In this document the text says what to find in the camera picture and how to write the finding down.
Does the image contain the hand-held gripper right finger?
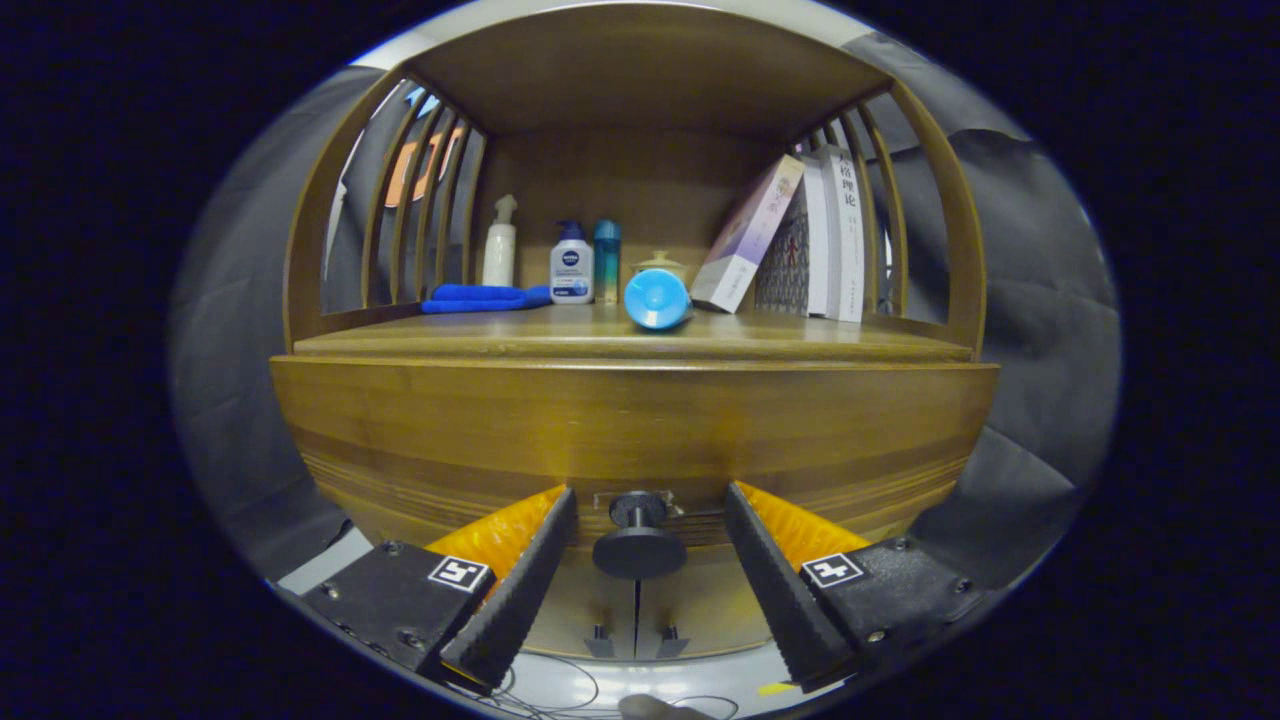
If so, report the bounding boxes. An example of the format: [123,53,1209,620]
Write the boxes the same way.
[725,481,991,693]

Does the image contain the blue folded cloth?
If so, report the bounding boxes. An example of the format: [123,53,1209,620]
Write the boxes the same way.
[421,284,553,315]

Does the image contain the wooden cabinet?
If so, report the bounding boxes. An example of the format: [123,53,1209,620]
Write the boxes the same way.
[270,0,1001,661]

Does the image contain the white bottle with blue cap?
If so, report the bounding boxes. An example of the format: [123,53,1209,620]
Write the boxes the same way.
[549,220,595,305]

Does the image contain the pink and purple book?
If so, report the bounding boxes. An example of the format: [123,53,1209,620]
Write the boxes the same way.
[690,153,806,314]

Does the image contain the white spray bottle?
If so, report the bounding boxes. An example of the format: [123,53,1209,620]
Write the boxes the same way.
[482,194,519,288]

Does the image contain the wooden countertop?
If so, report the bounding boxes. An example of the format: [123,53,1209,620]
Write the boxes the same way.
[292,300,976,363]

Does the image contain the wooden cabinet door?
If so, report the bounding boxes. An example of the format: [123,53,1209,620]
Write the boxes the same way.
[637,545,781,661]
[525,545,638,661]

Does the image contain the teal bottle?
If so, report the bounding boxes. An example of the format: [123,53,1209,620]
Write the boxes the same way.
[594,219,622,305]

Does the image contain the black round drawer knob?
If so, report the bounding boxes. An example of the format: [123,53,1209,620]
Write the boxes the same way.
[592,491,688,581]

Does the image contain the beige lidded tea cup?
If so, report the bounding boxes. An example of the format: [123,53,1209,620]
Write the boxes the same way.
[632,250,691,286]

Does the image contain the black floor cables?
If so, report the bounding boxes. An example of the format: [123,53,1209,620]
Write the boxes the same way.
[490,655,741,720]

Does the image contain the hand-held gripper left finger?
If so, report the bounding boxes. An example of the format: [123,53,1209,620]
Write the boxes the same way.
[300,485,579,691]

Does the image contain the white patterned book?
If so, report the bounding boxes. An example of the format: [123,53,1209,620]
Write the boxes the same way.
[753,152,833,317]

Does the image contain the blue cosmetic tube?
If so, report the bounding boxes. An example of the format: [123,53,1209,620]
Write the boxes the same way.
[623,268,693,331]

